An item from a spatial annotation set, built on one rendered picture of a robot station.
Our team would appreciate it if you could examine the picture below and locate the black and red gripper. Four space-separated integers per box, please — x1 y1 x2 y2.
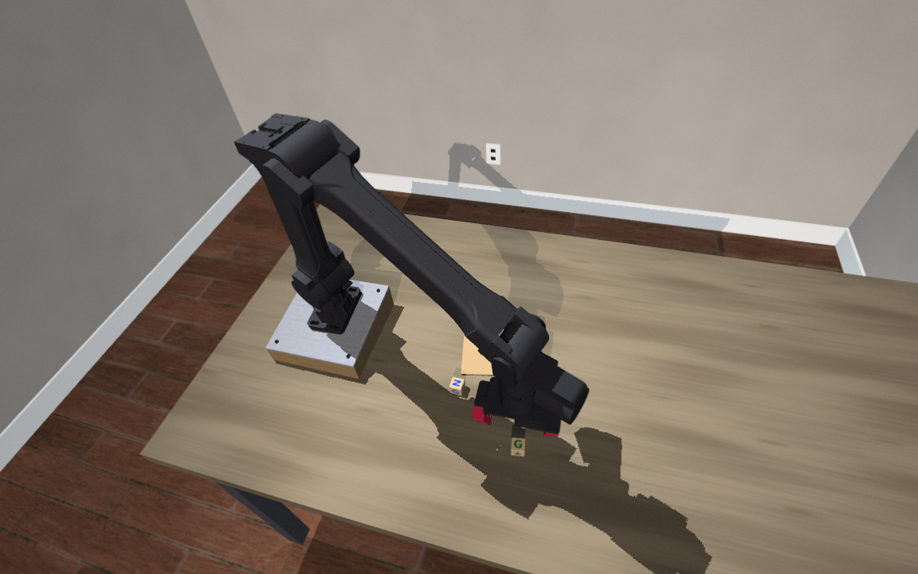
472 377 561 436

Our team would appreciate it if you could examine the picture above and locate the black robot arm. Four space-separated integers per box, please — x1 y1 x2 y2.
234 113 590 425

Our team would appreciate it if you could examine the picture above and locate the beige flat mat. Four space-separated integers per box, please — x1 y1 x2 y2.
461 334 492 375

